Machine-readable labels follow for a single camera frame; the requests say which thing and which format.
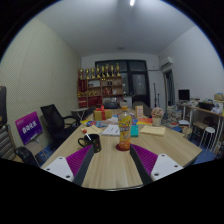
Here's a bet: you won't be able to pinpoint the black office chair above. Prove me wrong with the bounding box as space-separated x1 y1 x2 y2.
39 103 79 141

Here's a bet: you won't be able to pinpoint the white stool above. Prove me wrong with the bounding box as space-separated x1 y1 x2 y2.
199 126 216 153

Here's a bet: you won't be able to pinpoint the wooden side desk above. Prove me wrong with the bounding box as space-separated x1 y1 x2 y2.
176 103 224 134

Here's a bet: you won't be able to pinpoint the wooden shelf unit with trophies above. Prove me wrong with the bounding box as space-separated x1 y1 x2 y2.
77 63 124 108

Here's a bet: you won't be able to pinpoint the small round table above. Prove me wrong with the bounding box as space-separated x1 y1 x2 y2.
70 107 89 121

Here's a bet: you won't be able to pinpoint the yellow gift box red ribbon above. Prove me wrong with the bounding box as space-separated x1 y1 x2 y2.
93 105 113 122

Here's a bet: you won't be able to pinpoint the dark brown bag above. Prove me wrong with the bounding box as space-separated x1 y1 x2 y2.
0 85 8 129

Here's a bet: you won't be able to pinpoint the white air conditioner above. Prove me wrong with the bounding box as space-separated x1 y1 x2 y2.
159 56 175 70

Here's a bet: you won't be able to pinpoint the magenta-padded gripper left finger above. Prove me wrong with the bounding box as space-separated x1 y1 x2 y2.
43 144 96 187

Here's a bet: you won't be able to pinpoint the grey striped chair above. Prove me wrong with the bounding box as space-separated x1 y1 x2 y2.
0 124 16 161

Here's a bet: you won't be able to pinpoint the potted pink flowers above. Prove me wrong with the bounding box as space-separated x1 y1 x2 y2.
151 107 165 128

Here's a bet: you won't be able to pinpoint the orange book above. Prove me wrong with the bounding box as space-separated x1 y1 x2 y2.
136 117 154 126

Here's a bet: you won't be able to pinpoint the dark glass door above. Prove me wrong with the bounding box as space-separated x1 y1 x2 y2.
94 59 151 108

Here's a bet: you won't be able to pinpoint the purple sign board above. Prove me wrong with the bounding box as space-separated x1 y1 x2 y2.
14 111 44 146

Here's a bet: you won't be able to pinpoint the yellow-labelled drink bottle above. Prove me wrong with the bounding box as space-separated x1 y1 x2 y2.
117 105 133 152

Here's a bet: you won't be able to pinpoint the computer monitor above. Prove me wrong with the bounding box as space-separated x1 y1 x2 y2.
177 89 191 102

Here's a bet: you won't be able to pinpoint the pale yellow paper pad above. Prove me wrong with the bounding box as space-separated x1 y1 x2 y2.
83 124 103 135

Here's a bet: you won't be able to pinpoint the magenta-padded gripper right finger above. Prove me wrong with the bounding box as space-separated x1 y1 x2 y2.
129 143 184 186

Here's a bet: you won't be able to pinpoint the small tan carton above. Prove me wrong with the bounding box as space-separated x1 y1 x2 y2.
134 105 145 120

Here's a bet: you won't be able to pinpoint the black mug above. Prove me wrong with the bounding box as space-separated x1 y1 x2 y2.
77 133 102 154

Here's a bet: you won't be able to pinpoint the black chair armrest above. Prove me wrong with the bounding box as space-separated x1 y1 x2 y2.
14 146 41 168

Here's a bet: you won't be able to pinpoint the yellow envelope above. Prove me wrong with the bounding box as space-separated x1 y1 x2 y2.
139 125 167 137

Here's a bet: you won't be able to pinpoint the teal book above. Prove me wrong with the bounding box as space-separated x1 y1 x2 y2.
130 124 140 138

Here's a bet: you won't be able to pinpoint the white book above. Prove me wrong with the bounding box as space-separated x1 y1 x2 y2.
101 124 121 137

